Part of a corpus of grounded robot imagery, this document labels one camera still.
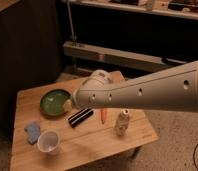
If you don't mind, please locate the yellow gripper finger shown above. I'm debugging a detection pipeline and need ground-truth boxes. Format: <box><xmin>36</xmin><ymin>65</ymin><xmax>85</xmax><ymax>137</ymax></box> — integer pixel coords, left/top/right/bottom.
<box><xmin>63</xmin><ymin>99</ymin><xmax>72</xmax><ymax>113</ymax></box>

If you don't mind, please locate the black whiteboard eraser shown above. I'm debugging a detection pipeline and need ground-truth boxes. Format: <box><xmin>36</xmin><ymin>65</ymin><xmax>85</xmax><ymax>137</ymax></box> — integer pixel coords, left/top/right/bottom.
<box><xmin>68</xmin><ymin>108</ymin><xmax>94</xmax><ymax>128</ymax></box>

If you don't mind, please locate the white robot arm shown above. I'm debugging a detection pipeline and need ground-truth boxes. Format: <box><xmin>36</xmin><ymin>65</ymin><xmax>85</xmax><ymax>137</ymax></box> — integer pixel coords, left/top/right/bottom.
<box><xmin>63</xmin><ymin>61</ymin><xmax>198</xmax><ymax>112</ymax></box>

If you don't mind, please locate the green ceramic bowl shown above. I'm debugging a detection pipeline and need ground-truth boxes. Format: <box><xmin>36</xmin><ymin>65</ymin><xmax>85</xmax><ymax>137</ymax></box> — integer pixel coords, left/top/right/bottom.
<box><xmin>40</xmin><ymin>89</ymin><xmax>71</xmax><ymax>117</ymax></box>

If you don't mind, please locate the white ceramic cup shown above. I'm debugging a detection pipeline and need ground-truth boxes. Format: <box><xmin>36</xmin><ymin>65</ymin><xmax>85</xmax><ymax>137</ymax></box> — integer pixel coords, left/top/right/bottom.
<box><xmin>37</xmin><ymin>130</ymin><xmax>60</xmax><ymax>155</ymax></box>

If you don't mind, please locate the wooden table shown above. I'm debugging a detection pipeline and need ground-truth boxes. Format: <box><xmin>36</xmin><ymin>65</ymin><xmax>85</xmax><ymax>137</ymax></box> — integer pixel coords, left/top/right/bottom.
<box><xmin>10</xmin><ymin>78</ymin><xmax>158</xmax><ymax>171</ymax></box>

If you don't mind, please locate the orange carrot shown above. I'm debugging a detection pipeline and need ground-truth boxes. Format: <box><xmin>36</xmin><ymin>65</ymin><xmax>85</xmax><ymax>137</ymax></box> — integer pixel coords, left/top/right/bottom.
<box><xmin>100</xmin><ymin>108</ymin><xmax>108</xmax><ymax>124</ymax></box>

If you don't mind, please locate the metal pole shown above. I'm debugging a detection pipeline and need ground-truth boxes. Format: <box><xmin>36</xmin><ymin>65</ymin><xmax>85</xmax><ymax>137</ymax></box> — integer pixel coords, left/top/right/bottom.
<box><xmin>66</xmin><ymin>0</ymin><xmax>77</xmax><ymax>45</ymax></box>

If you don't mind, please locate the upper shelf with clutter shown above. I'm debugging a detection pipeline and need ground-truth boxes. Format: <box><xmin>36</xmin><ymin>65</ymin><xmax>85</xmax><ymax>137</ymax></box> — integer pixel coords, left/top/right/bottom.
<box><xmin>60</xmin><ymin>0</ymin><xmax>198</xmax><ymax>20</ymax></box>

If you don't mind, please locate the metal shelf rail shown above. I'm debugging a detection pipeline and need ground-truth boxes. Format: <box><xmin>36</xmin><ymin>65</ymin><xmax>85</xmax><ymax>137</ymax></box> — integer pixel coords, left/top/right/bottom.
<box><xmin>63</xmin><ymin>41</ymin><xmax>184</xmax><ymax>72</ymax></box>

